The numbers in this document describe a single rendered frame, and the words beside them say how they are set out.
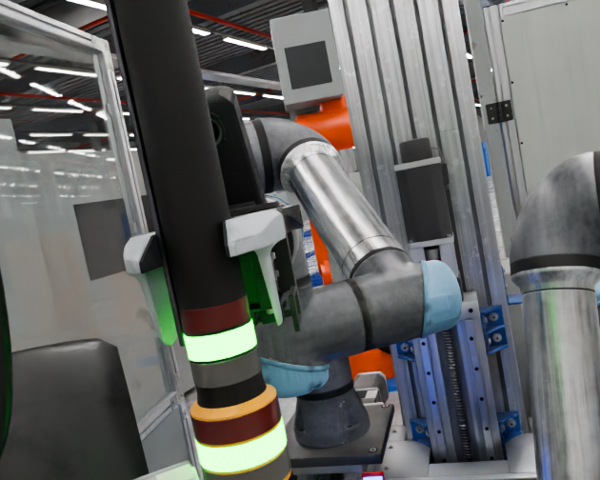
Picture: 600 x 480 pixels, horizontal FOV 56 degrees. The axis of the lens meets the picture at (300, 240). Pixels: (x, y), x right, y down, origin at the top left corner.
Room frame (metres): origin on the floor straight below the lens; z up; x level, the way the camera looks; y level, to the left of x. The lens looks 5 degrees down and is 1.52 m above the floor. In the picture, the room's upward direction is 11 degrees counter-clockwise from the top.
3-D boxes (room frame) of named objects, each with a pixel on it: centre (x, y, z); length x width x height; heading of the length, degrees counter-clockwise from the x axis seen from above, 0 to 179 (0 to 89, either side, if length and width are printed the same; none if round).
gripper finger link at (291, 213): (0.34, 0.02, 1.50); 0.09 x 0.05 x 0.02; 6
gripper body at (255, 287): (0.40, 0.04, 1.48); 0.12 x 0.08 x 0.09; 177
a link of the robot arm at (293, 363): (0.56, 0.02, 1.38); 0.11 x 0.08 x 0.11; 101
